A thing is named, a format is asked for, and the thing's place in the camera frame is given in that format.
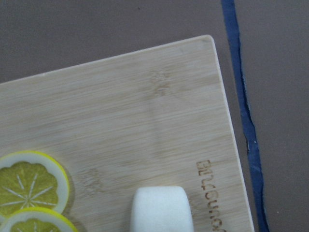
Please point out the bamboo cutting board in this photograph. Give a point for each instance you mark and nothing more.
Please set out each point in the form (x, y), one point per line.
(154, 117)

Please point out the lemon slice far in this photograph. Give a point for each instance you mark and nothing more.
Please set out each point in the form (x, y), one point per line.
(32, 179)

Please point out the lemon slice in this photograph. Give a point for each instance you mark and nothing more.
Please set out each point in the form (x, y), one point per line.
(37, 219)
(32, 179)

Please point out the lemon slice middle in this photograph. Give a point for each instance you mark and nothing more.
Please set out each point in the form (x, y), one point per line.
(37, 219)

